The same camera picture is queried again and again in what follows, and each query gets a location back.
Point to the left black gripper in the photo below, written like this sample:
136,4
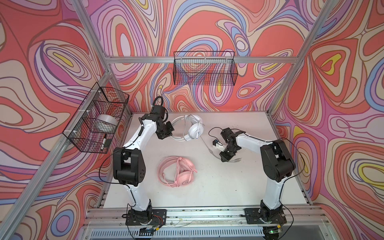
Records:
169,132

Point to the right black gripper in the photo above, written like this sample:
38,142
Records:
225,157

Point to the pink headphones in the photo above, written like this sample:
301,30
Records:
184,175

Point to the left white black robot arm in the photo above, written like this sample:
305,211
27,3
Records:
129,167

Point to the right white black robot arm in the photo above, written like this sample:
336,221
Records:
278,165

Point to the grey tape roll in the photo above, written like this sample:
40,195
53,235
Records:
106,123

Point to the black white marker pen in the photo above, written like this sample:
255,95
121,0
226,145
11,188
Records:
103,142

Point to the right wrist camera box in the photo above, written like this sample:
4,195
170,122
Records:
218,145

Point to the left black wire basket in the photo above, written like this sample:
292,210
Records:
81,131

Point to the black wire basket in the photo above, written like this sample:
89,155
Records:
205,68
81,131

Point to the rear black wire basket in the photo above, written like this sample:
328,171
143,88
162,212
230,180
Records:
205,68

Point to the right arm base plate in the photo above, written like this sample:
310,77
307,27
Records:
263,216

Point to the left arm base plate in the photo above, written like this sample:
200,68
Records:
156,217

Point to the white perforated cable duct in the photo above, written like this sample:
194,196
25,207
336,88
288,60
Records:
175,233

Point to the aluminium front rail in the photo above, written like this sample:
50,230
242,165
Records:
299,215

